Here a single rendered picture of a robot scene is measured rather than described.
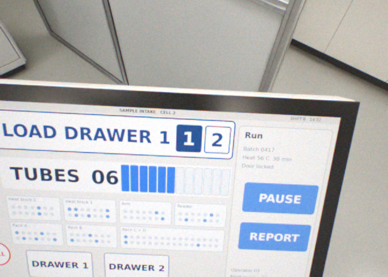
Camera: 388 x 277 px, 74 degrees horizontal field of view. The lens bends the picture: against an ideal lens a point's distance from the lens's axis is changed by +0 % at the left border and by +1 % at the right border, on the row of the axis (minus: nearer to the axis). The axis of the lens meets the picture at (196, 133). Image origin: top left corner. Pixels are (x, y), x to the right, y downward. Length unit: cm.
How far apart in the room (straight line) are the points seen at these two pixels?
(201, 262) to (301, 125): 24
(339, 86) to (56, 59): 229
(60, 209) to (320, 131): 36
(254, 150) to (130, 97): 17
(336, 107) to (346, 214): 142
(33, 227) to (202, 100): 29
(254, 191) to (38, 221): 30
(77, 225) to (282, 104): 32
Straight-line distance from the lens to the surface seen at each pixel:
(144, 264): 42
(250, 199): 36
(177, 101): 31
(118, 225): 39
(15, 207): 44
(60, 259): 46
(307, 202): 39
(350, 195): 182
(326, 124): 36
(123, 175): 35
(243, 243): 40
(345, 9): 229
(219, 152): 33
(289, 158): 35
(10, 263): 49
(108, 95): 33
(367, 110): 232
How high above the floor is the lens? 143
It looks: 55 degrees down
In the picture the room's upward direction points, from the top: 4 degrees clockwise
